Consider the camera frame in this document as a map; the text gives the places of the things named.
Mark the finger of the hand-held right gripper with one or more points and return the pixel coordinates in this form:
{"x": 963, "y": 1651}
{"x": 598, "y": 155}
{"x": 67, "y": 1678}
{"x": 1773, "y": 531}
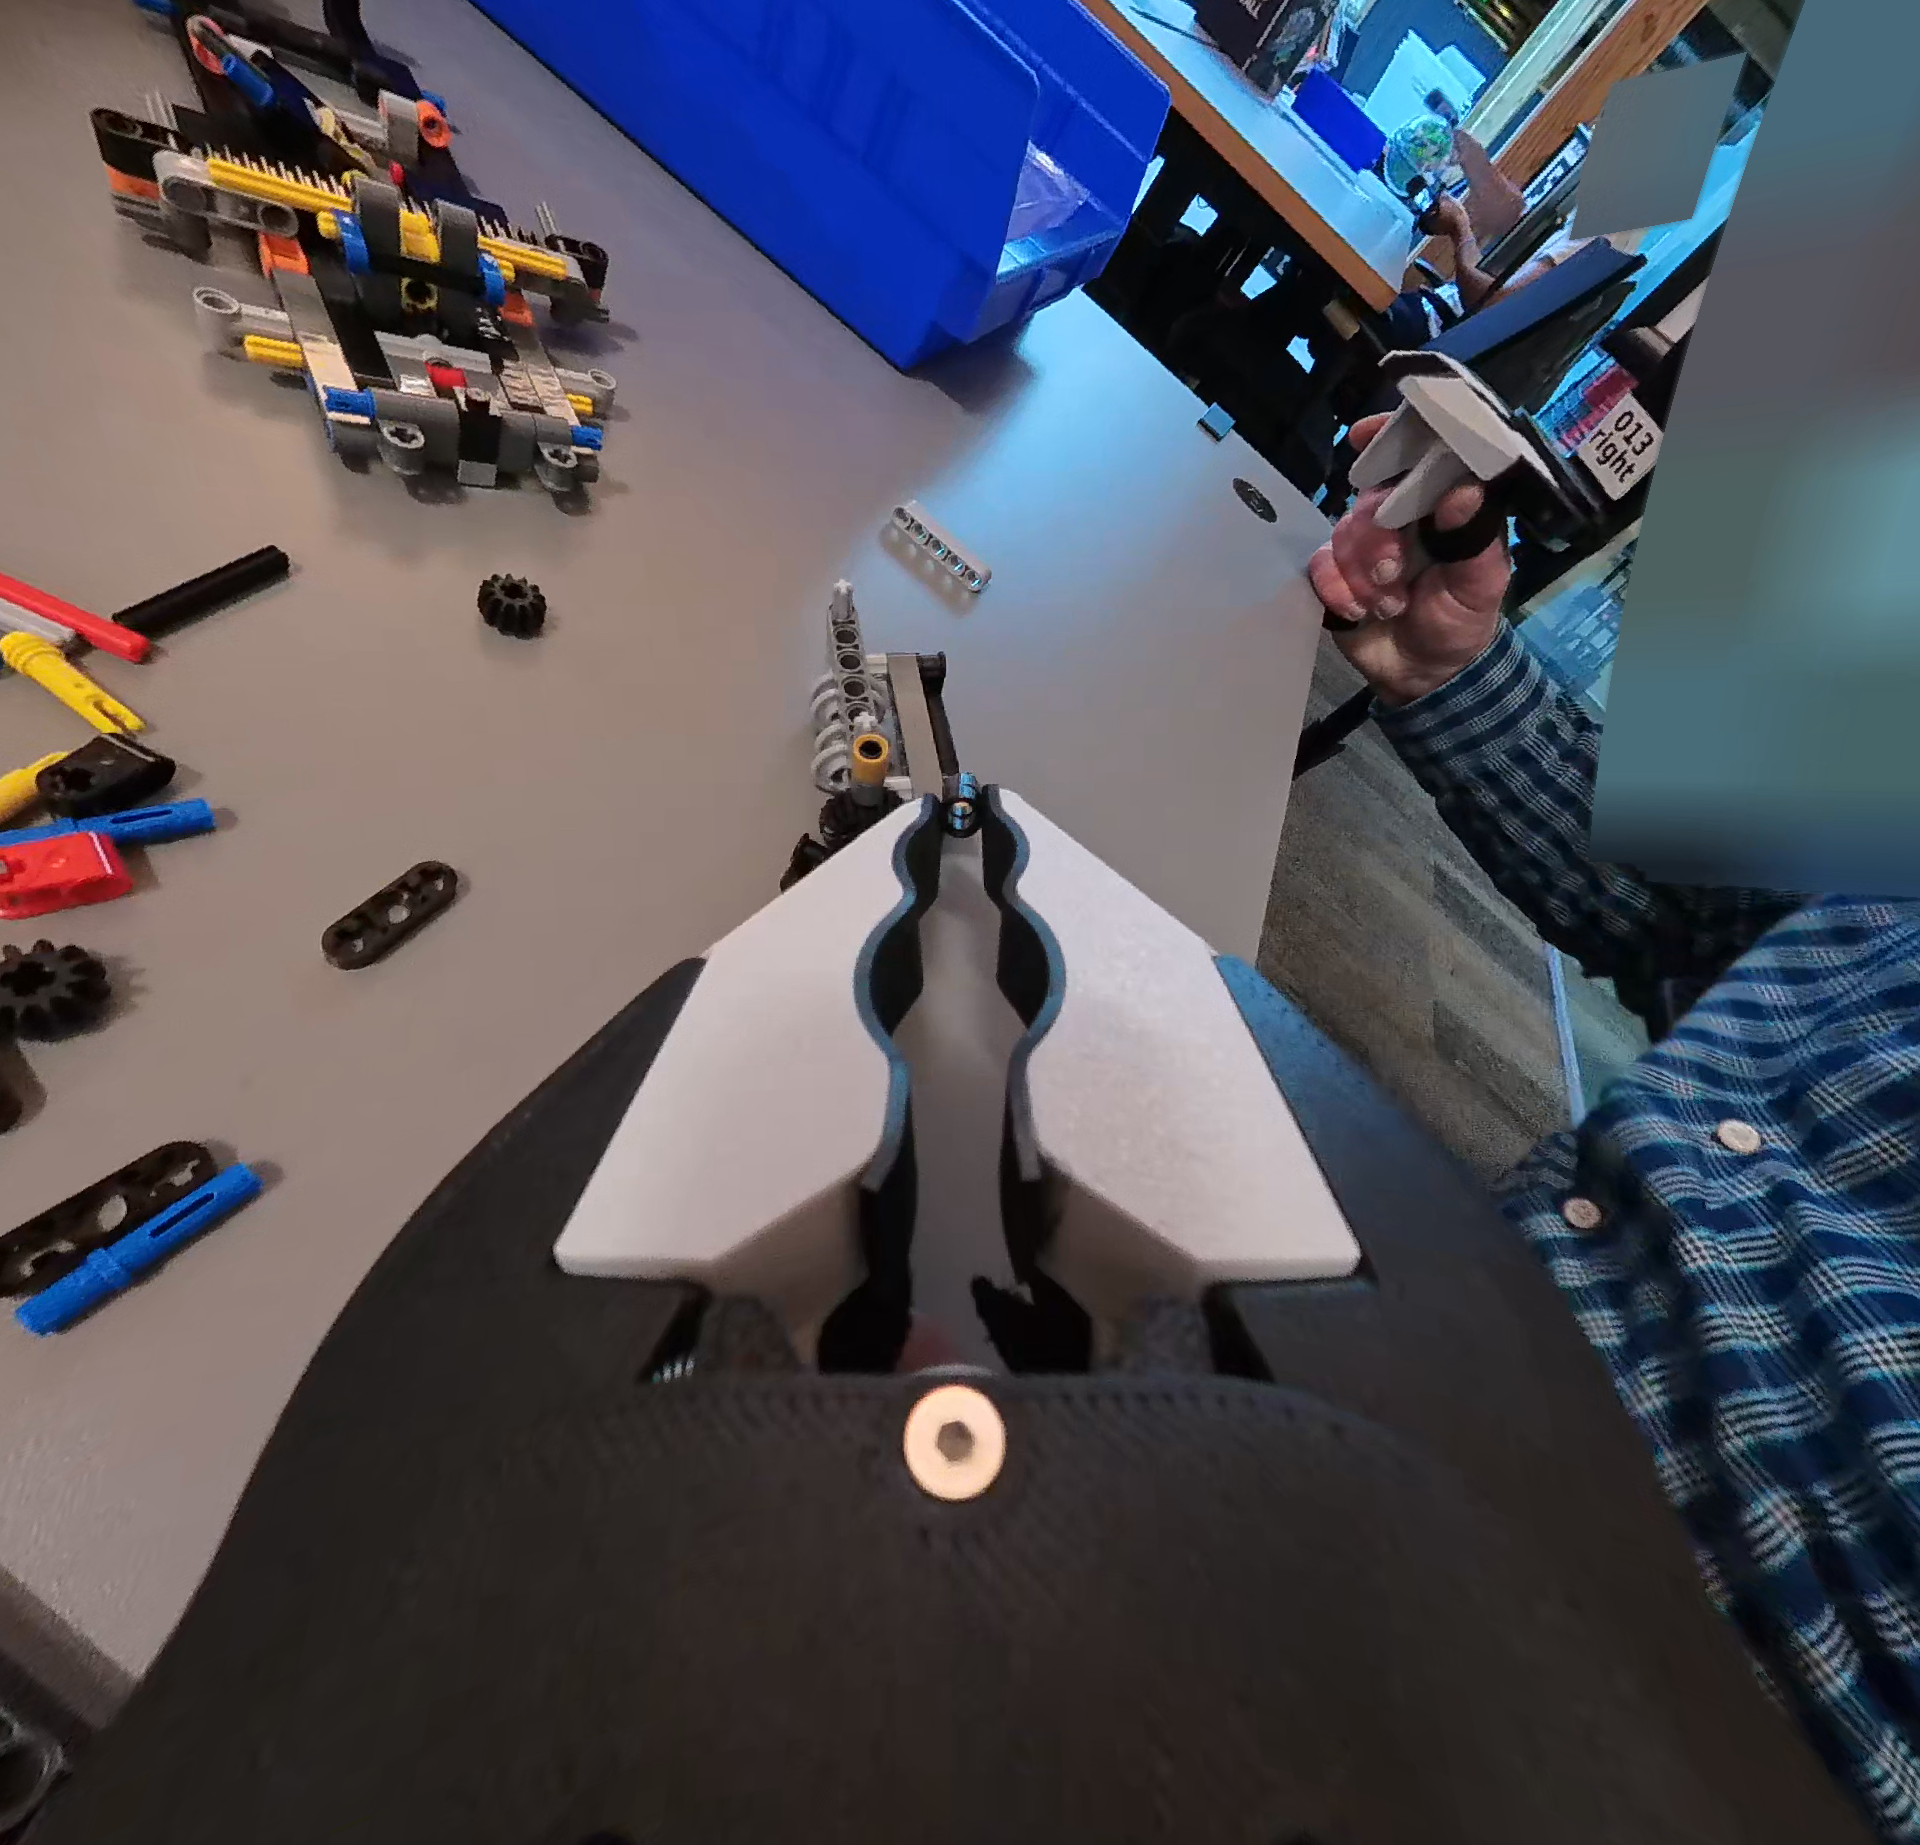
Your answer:
{"x": 1402, "y": 472}
{"x": 1462, "y": 412}

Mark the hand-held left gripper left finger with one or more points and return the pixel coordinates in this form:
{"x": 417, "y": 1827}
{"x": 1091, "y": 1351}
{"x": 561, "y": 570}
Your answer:
{"x": 705, "y": 1125}

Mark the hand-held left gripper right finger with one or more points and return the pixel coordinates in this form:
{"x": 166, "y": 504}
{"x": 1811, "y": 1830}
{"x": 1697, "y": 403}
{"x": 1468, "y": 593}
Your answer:
{"x": 1185, "y": 1125}

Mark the small black lego connector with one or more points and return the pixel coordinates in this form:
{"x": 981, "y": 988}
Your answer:
{"x": 963, "y": 807}

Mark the grey lego engine assembly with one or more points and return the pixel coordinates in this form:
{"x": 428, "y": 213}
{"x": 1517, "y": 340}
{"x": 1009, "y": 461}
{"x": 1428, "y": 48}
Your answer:
{"x": 861, "y": 706}

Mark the pile of lego pieces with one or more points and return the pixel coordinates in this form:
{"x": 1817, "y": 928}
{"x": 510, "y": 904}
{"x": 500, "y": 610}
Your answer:
{"x": 61, "y": 877}

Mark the person's right forearm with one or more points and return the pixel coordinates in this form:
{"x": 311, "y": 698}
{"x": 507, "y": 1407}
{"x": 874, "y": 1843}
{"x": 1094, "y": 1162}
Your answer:
{"x": 1531, "y": 795}

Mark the black thin lego liftarm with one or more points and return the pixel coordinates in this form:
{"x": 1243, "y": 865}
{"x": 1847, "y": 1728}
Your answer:
{"x": 390, "y": 916}

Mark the grey holed lego plate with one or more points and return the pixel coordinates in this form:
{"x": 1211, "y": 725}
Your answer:
{"x": 942, "y": 548}

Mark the small black lego gear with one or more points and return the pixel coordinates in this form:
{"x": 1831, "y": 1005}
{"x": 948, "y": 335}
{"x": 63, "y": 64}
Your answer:
{"x": 513, "y": 606}

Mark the blue lego pin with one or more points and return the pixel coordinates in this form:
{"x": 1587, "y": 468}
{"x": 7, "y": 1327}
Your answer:
{"x": 142, "y": 1245}

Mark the black short lego beam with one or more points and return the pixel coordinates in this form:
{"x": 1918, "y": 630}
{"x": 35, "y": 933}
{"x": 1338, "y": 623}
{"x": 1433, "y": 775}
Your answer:
{"x": 105, "y": 1212}

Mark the black lego axle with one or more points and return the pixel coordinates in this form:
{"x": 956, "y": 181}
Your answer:
{"x": 201, "y": 590}

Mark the red lego axle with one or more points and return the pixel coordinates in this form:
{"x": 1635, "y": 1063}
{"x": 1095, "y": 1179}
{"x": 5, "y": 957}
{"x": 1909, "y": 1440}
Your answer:
{"x": 75, "y": 618}

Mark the long grey lego axle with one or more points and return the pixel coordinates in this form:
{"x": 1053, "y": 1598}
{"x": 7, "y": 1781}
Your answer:
{"x": 31, "y": 623}

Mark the large lego chassis assembly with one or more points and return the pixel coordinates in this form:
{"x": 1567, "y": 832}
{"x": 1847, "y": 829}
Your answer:
{"x": 375, "y": 255}

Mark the person's right hand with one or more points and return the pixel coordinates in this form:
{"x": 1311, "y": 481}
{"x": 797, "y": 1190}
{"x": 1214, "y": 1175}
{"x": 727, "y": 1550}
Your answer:
{"x": 1426, "y": 623}

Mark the small blue bin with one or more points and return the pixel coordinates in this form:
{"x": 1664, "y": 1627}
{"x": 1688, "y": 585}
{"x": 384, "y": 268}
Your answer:
{"x": 1335, "y": 117}

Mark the wooden table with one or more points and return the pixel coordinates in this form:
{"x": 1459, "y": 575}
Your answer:
{"x": 1275, "y": 151}

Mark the dark printed box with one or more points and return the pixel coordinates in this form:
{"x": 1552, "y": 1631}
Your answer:
{"x": 1266, "y": 1}

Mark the blue plastic bin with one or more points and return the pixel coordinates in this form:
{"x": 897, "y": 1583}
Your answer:
{"x": 781, "y": 106}

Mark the wooden post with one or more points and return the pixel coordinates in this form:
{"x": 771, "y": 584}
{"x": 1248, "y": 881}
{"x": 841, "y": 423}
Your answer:
{"x": 1620, "y": 45}

